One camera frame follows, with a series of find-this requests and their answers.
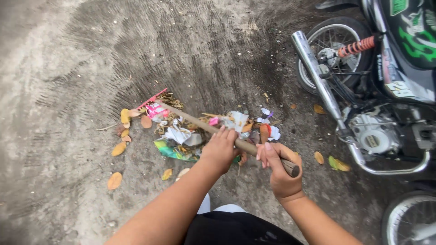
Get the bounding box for colourful green plastic wrapper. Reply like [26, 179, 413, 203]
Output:
[153, 139, 202, 162]

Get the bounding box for pile of litter and leaves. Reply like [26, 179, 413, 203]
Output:
[112, 91, 282, 164]

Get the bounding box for person's white shoe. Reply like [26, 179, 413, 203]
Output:
[197, 193, 212, 215]
[213, 204, 246, 214]

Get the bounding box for large orange dry leaf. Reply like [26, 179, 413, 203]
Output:
[107, 172, 123, 190]

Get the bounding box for person's black shorts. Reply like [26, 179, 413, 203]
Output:
[184, 211, 304, 245]

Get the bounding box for person's right hand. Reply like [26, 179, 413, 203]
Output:
[256, 142, 306, 203]

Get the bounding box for pink and white wrapper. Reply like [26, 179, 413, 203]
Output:
[146, 103, 170, 120]

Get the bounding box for pale dry leaf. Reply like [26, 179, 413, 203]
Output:
[175, 167, 191, 182]

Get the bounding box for motorcycle wheel with chrome rim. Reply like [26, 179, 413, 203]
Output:
[381, 190, 436, 245]

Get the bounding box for green and yellow leaf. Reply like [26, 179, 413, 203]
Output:
[328, 155, 351, 172]

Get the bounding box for black and green motorcycle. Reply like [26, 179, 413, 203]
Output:
[291, 0, 436, 176]

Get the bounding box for crumpled white paper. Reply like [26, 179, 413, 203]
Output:
[164, 127, 192, 145]

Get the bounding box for person's left hand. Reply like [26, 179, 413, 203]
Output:
[199, 125, 241, 176]

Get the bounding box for pink rake with wooden handle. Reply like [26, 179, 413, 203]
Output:
[136, 88, 301, 178]

